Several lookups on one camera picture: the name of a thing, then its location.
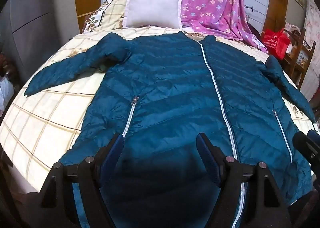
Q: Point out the white square pillow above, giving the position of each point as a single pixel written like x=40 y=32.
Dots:
x=152 y=6

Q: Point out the red shopping bag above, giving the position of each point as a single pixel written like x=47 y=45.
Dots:
x=273 y=43

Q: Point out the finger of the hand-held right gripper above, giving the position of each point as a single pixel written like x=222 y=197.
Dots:
x=306 y=145

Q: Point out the pink floral blanket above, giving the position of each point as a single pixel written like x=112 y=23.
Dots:
x=212 y=6

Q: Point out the teal puffer jacket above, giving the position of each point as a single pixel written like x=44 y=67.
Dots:
x=170 y=80

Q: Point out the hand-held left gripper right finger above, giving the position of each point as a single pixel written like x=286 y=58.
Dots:
x=207 y=153

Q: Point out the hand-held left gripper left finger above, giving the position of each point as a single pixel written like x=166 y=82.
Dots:
x=113 y=153

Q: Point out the pink floral curtain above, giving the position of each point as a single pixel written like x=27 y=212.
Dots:
x=313 y=43

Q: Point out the wooden chair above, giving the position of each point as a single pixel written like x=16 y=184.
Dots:
x=297 y=68

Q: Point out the cream checked floral bed sheet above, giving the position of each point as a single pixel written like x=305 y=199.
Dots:
x=50 y=123

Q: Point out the grey wardrobe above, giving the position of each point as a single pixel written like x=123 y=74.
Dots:
x=32 y=18

